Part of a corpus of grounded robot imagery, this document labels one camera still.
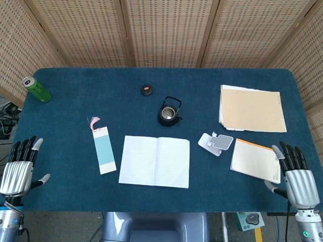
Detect white folding phone stand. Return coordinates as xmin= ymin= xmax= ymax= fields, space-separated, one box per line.
xmin=197 ymin=131 xmax=234 ymax=157

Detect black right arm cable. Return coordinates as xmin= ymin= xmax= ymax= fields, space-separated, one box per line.
xmin=285 ymin=201 xmax=291 ymax=242

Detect open lined notebook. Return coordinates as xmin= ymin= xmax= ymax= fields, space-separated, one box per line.
xmin=118 ymin=135 xmax=190 ymax=189

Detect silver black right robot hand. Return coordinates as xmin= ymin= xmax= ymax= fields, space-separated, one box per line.
xmin=263 ymin=141 xmax=320 ymax=210

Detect blue cable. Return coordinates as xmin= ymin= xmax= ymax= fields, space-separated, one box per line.
xmin=276 ymin=215 xmax=282 ymax=242

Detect light blue tasselled bookmark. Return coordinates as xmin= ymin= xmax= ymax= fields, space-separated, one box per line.
xmin=87 ymin=116 xmax=117 ymax=175

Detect green drink can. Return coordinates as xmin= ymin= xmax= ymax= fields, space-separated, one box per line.
xmin=22 ymin=76 xmax=52 ymax=103

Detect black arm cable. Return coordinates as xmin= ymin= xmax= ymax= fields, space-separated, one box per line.
xmin=285 ymin=201 xmax=291 ymax=242
xmin=17 ymin=225 xmax=30 ymax=242

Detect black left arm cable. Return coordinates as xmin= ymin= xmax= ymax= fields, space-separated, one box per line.
xmin=17 ymin=225 xmax=30 ymax=242

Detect woven bamboo folding screen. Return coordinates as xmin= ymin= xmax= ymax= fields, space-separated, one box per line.
xmin=0 ymin=0 xmax=323 ymax=152

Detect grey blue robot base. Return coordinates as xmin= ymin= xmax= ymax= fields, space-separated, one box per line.
xmin=100 ymin=212 xmax=210 ymax=242

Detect yellow notepad with orange edge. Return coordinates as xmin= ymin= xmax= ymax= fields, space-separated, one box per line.
xmin=230 ymin=138 xmax=282 ymax=185

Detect teal product box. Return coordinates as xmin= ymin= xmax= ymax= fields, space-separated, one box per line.
xmin=233 ymin=212 xmax=265 ymax=232

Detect dark blue table cloth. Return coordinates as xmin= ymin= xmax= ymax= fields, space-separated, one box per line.
xmin=0 ymin=67 xmax=323 ymax=213

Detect black floor cables bundle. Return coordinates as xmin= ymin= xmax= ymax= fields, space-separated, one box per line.
xmin=0 ymin=95 xmax=22 ymax=139

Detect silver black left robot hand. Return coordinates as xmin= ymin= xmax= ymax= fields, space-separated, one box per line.
xmin=0 ymin=135 xmax=51 ymax=200

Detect white table leg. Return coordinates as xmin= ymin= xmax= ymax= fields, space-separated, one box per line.
xmin=221 ymin=212 xmax=229 ymax=242

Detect beige paper folder stack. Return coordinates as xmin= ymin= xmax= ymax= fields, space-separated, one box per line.
xmin=218 ymin=84 xmax=288 ymax=133

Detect black cast iron teapot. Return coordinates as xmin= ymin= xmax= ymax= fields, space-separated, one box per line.
xmin=157 ymin=96 xmax=183 ymax=127

